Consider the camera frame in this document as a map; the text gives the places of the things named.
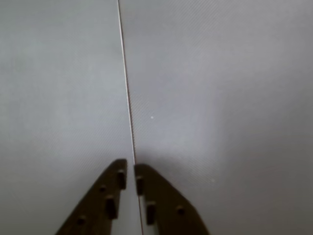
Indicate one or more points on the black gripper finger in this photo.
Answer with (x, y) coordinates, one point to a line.
(171, 210)
(97, 208)

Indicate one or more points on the grey table mat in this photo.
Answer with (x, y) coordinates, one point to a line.
(53, 85)
(220, 85)

